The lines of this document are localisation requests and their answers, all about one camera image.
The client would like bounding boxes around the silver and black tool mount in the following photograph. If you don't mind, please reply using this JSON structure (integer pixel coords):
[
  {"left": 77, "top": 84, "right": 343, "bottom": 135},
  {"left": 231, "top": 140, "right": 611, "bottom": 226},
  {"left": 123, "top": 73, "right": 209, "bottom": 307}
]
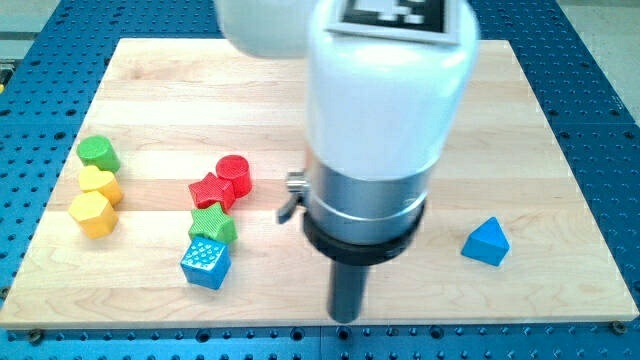
[{"left": 277, "top": 150, "right": 431, "bottom": 266}]

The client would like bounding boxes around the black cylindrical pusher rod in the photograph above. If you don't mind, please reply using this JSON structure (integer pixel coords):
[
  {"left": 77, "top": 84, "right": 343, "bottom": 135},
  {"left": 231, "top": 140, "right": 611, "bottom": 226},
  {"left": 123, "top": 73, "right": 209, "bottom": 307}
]
[{"left": 327, "top": 262, "right": 369, "bottom": 323}]

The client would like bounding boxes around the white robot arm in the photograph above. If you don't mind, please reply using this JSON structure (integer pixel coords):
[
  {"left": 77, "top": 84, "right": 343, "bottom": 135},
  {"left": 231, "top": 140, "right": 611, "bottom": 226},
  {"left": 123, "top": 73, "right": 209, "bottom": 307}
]
[{"left": 215, "top": 0, "right": 479, "bottom": 323}]

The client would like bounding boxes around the blue triangle block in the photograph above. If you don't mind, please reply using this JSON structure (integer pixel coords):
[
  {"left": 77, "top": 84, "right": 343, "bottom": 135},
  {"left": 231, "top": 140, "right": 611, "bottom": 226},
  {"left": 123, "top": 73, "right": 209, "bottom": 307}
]
[{"left": 461, "top": 217, "right": 511, "bottom": 267}]

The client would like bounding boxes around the blue cube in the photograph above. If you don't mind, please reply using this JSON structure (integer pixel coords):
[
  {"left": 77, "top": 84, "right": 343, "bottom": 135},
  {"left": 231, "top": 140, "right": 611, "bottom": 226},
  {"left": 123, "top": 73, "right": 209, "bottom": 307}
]
[{"left": 180, "top": 237, "right": 231, "bottom": 290}]

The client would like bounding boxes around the red cylinder block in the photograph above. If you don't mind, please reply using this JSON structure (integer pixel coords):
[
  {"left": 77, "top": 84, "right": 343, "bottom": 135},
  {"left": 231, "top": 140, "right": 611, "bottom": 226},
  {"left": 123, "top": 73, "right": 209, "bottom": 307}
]
[{"left": 215, "top": 155, "right": 253, "bottom": 198}]

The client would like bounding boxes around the green star block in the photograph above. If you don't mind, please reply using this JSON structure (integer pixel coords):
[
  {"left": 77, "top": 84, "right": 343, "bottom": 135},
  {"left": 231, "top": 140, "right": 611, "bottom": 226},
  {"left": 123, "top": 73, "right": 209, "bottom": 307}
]
[{"left": 188, "top": 203, "right": 238, "bottom": 244}]

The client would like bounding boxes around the red star block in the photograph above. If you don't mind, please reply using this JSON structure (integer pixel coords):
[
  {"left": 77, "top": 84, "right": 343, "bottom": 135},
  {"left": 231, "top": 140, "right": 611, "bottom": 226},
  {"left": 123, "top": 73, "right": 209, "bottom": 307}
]
[{"left": 188, "top": 172, "right": 236, "bottom": 213}]

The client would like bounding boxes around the wooden board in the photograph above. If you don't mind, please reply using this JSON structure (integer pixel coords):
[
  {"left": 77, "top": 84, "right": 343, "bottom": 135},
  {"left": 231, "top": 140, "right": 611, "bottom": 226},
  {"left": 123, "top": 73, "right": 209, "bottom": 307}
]
[{"left": 0, "top": 37, "right": 640, "bottom": 330}]

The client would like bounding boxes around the black white fiducial marker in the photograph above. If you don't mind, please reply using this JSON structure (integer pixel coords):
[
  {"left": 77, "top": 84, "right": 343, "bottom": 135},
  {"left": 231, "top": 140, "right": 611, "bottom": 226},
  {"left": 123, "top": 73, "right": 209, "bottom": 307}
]
[{"left": 326, "top": 0, "right": 461, "bottom": 45}]

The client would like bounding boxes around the yellow hexagon block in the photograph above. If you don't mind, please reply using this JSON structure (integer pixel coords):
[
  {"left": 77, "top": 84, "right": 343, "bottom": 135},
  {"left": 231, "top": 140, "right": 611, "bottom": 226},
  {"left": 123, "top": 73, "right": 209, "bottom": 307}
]
[{"left": 68, "top": 191, "right": 119, "bottom": 239}]

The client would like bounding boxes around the yellow heart block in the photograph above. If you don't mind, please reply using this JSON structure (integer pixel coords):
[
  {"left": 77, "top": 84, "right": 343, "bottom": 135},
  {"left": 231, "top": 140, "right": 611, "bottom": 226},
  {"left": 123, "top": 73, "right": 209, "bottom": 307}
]
[{"left": 78, "top": 165, "right": 124, "bottom": 205}]

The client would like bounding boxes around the green cylinder block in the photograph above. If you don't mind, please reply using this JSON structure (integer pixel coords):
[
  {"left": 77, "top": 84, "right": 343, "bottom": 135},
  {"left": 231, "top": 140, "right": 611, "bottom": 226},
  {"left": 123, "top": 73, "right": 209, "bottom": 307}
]
[{"left": 76, "top": 135, "right": 121, "bottom": 173}]

